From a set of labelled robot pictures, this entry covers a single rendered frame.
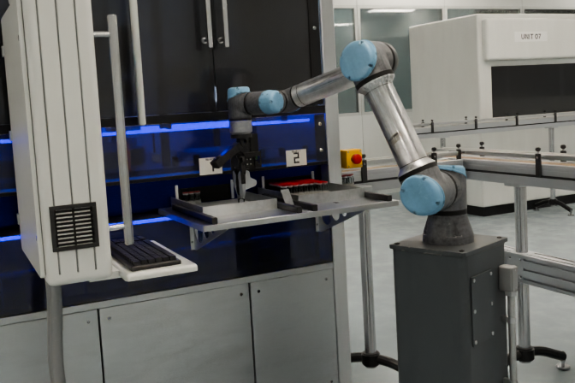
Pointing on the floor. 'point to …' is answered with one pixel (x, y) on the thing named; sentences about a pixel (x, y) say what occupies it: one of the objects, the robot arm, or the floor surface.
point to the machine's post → (333, 173)
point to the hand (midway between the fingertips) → (239, 194)
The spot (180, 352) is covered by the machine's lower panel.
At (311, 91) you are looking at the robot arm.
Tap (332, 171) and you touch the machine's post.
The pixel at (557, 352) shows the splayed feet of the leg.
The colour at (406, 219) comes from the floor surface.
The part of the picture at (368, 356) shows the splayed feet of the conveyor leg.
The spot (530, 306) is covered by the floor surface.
